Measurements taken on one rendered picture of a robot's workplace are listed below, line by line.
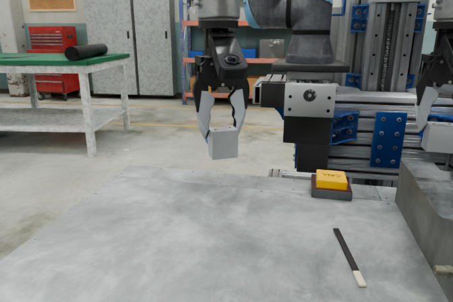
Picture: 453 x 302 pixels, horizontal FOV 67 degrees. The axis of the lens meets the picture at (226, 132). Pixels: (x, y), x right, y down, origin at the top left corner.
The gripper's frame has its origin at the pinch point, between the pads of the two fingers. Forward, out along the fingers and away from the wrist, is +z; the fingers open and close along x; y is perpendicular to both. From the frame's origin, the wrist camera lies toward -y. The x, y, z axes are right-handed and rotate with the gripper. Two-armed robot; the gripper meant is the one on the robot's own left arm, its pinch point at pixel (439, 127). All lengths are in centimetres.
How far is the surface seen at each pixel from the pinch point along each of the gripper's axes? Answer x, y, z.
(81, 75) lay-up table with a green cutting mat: 224, 186, 18
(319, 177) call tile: 22.4, -5.2, 11.2
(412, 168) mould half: 6.3, -9.0, 5.9
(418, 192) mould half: 6.8, -16.6, 7.2
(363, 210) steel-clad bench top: 13.9, -10.4, 14.9
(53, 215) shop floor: 182, 87, 95
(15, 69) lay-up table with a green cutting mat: 281, 173, 14
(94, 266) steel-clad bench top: 54, -38, 15
